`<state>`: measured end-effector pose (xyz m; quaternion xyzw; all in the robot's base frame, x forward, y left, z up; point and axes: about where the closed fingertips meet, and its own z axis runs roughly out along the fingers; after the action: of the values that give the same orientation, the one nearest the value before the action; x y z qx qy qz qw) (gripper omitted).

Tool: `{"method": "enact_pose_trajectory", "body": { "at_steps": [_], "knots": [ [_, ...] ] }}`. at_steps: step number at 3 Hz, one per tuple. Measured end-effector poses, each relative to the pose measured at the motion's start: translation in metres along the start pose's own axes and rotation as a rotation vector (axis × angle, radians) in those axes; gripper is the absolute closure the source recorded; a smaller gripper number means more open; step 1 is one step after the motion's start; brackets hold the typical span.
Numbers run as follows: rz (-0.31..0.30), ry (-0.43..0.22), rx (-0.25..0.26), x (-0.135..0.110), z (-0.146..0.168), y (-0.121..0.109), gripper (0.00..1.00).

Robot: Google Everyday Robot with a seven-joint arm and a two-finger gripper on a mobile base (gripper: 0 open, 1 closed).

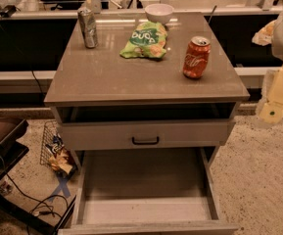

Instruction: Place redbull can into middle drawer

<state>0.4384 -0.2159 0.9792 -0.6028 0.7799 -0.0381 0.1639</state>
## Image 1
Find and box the silver redbull can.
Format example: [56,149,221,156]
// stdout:
[77,7,98,48]

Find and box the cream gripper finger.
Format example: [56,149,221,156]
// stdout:
[252,21,275,46]
[258,67,283,124]

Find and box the open lower drawer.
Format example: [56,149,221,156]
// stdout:
[58,148,238,235]

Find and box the white bowl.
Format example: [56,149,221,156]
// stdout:
[145,3,173,24]

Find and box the orange soda can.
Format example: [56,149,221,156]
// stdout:
[183,36,211,79]

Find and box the wire basket with snack bags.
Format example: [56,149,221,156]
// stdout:
[40,120,77,176]

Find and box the green chip bag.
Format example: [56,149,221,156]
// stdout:
[119,22,167,59]

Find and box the grey drawer cabinet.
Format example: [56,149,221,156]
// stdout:
[43,12,251,235]

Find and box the upper drawer with black handle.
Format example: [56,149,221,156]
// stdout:
[58,119,235,151]

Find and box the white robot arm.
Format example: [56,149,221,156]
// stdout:
[252,11,283,124]

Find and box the black floor cable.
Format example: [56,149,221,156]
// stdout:
[0,154,71,235]

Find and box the black power adapter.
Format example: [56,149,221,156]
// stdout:
[0,5,17,18]

